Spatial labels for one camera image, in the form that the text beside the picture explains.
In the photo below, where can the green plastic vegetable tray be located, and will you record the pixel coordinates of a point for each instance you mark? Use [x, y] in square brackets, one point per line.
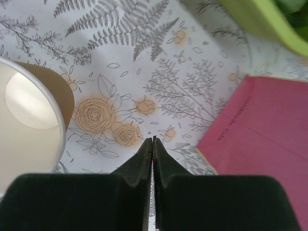
[263, 18]

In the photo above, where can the pink paper cake bag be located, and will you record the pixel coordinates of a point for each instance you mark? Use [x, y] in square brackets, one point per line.
[263, 130]

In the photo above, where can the floral table mat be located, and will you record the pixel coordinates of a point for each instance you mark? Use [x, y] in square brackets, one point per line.
[174, 63]

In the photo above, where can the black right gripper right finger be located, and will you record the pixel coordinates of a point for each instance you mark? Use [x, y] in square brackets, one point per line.
[187, 202]

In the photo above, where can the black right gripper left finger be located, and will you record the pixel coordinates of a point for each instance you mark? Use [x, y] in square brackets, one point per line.
[118, 201]

